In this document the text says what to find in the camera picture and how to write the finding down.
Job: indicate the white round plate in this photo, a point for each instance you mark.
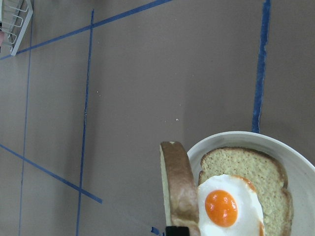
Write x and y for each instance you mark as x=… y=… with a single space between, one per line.
x=300 y=172

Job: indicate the white wire rack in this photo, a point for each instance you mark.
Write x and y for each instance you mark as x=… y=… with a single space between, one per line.
x=15 y=16

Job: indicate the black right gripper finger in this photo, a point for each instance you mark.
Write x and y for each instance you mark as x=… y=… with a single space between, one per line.
x=177 y=231

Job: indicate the fried egg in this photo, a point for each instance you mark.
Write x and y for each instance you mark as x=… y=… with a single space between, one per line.
x=229 y=206

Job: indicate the bread slice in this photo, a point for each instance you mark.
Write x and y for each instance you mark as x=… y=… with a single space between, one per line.
x=179 y=189
x=266 y=173

